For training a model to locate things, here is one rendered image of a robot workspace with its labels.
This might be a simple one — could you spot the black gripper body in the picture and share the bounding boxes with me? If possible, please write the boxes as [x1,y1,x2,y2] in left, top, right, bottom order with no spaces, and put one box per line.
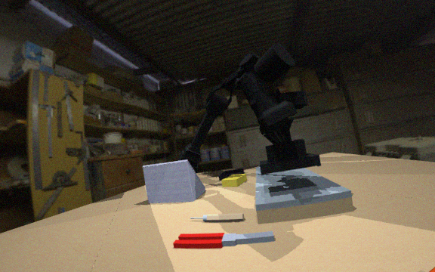
[248,88,297,134]

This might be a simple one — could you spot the yellow rectangular block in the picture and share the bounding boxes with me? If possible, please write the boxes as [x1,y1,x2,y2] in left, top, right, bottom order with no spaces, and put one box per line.
[221,174,247,187]

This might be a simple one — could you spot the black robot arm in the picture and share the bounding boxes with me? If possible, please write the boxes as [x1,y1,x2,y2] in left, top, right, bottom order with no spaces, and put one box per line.
[178,43,307,172]

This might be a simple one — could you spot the awl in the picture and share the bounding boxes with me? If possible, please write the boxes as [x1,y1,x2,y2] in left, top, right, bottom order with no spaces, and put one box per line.
[202,212,245,222]

